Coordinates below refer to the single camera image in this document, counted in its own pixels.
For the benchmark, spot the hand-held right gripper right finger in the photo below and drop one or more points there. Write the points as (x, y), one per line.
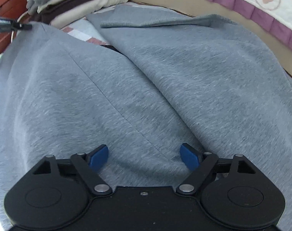
(189, 158)

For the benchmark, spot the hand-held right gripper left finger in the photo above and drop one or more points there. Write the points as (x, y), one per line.
(99, 157)

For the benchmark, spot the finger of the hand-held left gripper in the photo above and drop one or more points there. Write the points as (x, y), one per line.
(6, 24)

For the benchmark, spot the grey sweatpants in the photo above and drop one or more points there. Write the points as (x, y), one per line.
(160, 89)

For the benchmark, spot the dark red wooden dresser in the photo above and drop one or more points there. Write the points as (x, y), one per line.
(4, 4)

